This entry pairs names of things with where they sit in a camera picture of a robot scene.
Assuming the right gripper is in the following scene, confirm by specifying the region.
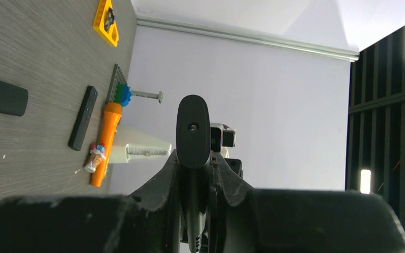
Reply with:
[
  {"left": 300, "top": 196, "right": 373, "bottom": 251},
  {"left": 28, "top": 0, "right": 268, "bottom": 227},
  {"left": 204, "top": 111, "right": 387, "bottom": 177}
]
[{"left": 225, "top": 158, "right": 243, "bottom": 178}]

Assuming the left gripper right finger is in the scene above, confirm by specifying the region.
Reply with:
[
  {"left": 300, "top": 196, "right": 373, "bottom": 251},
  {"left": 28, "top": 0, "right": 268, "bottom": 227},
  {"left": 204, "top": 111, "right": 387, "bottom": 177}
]
[{"left": 211, "top": 154, "right": 405, "bottom": 252}]

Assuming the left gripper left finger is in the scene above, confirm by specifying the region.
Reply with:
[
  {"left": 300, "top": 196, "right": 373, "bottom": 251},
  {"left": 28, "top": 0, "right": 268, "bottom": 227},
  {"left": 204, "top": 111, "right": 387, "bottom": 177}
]
[{"left": 0, "top": 152, "right": 181, "bottom": 252}]

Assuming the black remote control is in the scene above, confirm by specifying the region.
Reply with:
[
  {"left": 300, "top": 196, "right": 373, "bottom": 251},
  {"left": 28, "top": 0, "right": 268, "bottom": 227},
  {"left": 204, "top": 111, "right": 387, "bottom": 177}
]
[
  {"left": 176, "top": 95, "right": 211, "bottom": 252},
  {"left": 68, "top": 85, "right": 98, "bottom": 151}
]

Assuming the black remote battery cover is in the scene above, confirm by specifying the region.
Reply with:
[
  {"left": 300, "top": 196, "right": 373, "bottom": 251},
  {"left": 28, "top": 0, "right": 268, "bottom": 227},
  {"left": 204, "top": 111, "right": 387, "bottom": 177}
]
[{"left": 0, "top": 80, "right": 28, "bottom": 116}]

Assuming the small ice cream toy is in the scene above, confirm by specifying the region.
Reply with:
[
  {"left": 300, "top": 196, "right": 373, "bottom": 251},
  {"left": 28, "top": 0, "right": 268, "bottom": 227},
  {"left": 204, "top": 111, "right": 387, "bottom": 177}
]
[{"left": 84, "top": 143, "right": 106, "bottom": 173}]

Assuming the grey lego technic beam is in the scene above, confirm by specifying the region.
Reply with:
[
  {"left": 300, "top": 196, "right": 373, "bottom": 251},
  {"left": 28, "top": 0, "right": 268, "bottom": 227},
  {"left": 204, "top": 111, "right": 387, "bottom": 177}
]
[{"left": 131, "top": 90, "right": 163, "bottom": 103}]

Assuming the orange plastic flashlight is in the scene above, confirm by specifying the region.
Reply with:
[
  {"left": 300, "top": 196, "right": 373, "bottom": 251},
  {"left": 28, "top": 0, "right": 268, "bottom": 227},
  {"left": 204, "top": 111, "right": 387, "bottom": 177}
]
[{"left": 90, "top": 102, "right": 122, "bottom": 187}]

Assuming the blue lego brick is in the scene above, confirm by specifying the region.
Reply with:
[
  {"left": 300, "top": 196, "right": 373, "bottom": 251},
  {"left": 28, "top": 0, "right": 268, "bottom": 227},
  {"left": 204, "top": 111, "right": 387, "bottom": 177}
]
[{"left": 114, "top": 84, "right": 132, "bottom": 107}]

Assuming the grey lego baseplate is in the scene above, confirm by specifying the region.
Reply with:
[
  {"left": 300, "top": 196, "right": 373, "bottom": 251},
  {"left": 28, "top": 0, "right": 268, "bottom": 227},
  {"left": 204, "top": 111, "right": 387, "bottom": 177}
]
[{"left": 105, "top": 64, "right": 127, "bottom": 103}]

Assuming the yellow triangular toy block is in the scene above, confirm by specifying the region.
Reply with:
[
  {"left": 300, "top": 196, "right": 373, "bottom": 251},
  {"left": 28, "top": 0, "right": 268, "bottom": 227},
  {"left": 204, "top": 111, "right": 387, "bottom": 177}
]
[{"left": 92, "top": 0, "right": 119, "bottom": 47}]

